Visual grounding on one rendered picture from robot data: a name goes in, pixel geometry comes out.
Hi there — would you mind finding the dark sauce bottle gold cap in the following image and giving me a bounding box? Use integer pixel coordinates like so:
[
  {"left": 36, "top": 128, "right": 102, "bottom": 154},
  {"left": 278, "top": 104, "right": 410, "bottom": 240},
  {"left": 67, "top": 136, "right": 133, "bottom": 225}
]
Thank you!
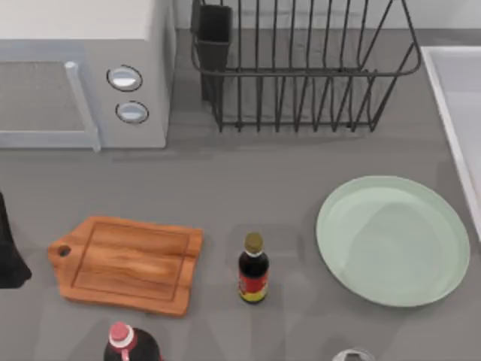
[{"left": 237, "top": 232, "right": 271, "bottom": 305}]

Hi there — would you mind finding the round microwave knob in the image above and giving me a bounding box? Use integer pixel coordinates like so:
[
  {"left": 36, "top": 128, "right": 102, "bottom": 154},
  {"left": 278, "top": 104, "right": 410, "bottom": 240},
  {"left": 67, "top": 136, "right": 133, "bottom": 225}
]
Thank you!
[
  {"left": 114, "top": 100, "right": 150, "bottom": 124},
  {"left": 106, "top": 64, "right": 144, "bottom": 93}
]

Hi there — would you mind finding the wooden cutting board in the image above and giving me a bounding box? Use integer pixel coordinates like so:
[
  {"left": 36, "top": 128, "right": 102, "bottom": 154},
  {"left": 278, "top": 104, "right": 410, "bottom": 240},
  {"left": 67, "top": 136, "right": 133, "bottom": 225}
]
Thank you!
[{"left": 47, "top": 215, "right": 205, "bottom": 317}]

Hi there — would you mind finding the black cutlery holder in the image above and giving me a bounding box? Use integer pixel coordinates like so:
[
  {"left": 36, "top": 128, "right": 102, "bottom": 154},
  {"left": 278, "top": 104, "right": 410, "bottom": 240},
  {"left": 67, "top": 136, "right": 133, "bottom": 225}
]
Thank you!
[{"left": 190, "top": 0, "right": 233, "bottom": 101}]

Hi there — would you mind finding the pale green plate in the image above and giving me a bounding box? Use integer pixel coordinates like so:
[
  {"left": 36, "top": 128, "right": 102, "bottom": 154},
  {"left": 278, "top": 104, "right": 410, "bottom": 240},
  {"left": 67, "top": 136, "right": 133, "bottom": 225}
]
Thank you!
[{"left": 315, "top": 175, "right": 471, "bottom": 308}]

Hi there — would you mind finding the pale microwave oven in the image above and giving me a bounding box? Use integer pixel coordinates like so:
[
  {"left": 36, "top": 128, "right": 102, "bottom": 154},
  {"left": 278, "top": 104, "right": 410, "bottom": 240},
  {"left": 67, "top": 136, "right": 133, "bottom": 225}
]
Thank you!
[{"left": 0, "top": 0, "right": 177, "bottom": 153}]

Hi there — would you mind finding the dark bottle pink cap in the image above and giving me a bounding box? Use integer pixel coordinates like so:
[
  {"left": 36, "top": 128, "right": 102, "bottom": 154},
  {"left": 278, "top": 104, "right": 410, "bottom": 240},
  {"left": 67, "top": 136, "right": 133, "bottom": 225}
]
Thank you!
[{"left": 103, "top": 321, "right": 165, "bottom": 361}]

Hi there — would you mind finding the grey round object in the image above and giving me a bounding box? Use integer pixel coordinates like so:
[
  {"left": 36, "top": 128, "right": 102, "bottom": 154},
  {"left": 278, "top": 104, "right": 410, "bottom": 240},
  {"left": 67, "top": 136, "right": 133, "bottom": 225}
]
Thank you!
[{"left": 331, "top": 347, "right": 374, "bottom": 361}]

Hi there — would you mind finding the microwave oven door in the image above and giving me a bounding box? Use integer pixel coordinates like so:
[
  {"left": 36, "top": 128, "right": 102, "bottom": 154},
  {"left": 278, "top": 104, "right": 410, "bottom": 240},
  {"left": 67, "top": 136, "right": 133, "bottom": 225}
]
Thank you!
[{"left": 0, "top": 61, "right": 99, "bottom": 147}]

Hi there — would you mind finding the dark wire dish rack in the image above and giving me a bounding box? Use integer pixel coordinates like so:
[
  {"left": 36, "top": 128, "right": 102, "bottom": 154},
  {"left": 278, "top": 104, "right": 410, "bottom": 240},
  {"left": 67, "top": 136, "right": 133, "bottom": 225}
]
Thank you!
[{"left": 189, "top": 0, "right": 422, "bottom": 134}]

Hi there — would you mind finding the pale microwave door handle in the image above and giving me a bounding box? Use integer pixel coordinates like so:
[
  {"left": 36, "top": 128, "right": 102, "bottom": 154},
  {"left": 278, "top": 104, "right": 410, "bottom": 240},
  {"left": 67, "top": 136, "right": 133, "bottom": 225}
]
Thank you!
[{"left": 64, "top": 61, "right": 101, "bottom": 153}]

